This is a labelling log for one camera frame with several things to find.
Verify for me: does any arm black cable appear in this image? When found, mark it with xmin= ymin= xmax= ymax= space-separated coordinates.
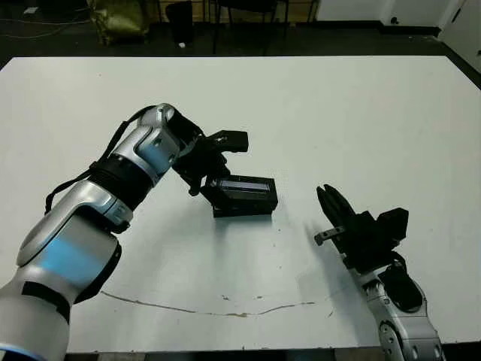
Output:
xmin=44 ymin=112 xmax=142 ymax=216
xmin=390 ymin=250 xmax=410 ymax=272

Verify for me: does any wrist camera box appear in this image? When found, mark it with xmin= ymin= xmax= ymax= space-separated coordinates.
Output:
xmin=377 ymin=206 xmax=410 ymax=247
xmin=204 ymin=129 xmax=250 ymax=154

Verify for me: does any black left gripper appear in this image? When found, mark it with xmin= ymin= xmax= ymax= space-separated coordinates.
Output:
xmin=174 ymin=133 xmax=232 ymax=211

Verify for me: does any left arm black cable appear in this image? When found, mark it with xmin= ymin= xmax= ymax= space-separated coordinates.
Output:
xmin=44 ymin=112 xmax=142 ymax=216

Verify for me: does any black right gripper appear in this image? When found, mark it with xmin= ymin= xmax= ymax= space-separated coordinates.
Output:
xmin=313 ymin=184 xmax=396 ymax=273

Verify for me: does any black waste bin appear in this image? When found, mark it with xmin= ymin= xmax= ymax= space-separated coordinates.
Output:
xmin=166 ymin=1 xmax=195 ymax=44

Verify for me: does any crinkled plastic bag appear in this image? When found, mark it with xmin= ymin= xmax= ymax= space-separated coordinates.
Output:
xmin=88 ymin=0 xmax=151 ymax=47

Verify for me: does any thin white floor cable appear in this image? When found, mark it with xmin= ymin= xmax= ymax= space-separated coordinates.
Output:
xmin=0 ymin=14 xmax=93 ymax=38

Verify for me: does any black box lid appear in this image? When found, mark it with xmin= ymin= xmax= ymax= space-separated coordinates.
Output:
xmin=201 ymin=174 xmax=279 ymax=217

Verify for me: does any black office chair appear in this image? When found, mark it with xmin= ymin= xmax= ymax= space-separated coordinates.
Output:
xmin=213 ymin=0 xmax=290 ymax=56

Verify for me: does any white door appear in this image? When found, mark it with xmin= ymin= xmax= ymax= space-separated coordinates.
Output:
xmin=438 ymin=0 xmax=481 ymax=71

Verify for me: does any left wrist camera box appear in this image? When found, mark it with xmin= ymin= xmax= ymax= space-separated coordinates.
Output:
xmin=204 ymin=129 xmax=250 ymax=154

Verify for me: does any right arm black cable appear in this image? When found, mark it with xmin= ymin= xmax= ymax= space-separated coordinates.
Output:
xmin=390 ymin=250 xmax=410 ymax=272

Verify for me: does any black box white insert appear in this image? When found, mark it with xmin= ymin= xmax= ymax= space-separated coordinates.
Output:
xmin=213 ymin=205 xmax=274 ymax=220

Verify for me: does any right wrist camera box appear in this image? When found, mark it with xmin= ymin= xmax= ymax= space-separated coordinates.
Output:
xmin=377 ymin=206 xmax=410 ymax=247

